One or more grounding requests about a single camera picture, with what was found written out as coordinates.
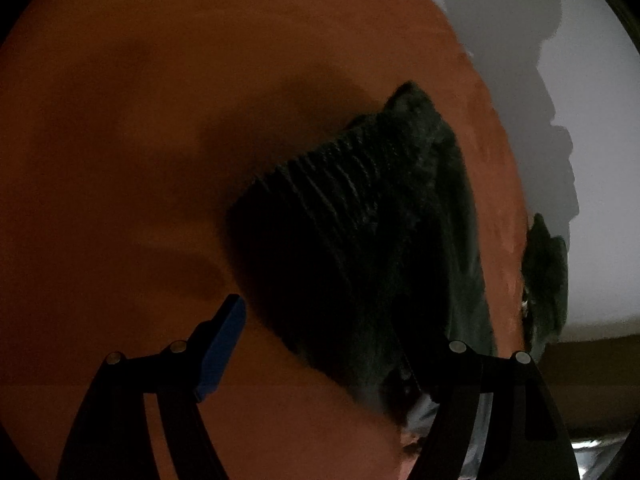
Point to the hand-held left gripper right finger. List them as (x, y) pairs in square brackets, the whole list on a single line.
[(462, 385)]

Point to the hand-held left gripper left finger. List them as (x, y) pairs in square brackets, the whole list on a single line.
[(225, 340)]

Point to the black sweatpants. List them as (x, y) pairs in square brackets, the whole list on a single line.
[(350, 260)]

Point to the black white patterned garment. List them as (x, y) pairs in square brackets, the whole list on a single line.
[(525, 305)]

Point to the brown wooden wardrobe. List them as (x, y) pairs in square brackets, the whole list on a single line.
[(590, 380)]

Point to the folded grey-green garment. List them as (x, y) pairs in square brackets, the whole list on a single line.
[(555, 270), (532, 255)]

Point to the orange fleece blanket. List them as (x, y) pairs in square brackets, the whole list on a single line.
[(125, 110)]

